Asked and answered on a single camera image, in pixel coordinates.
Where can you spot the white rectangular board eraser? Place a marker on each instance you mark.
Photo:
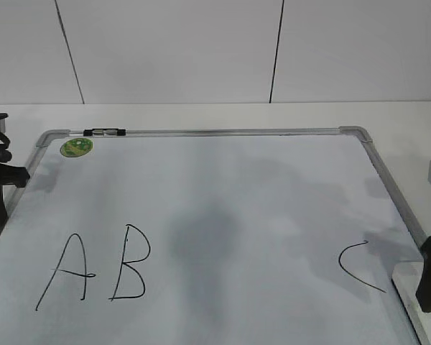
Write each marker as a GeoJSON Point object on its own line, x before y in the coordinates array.
{"type": "Point", "coordinates": [406, 277]}

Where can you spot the round green magnet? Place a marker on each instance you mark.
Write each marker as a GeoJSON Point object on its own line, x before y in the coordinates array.
{"type": "Point", "coordinates": [76, 147]}

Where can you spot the black and silver frame clip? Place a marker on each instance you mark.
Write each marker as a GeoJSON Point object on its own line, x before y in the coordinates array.
{"type": "Point", "coordinates": [99, 132]}

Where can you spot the white board with aluminium frame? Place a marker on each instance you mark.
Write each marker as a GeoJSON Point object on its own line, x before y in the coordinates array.
{"type": "Point", "coordinates": [207, 237]}

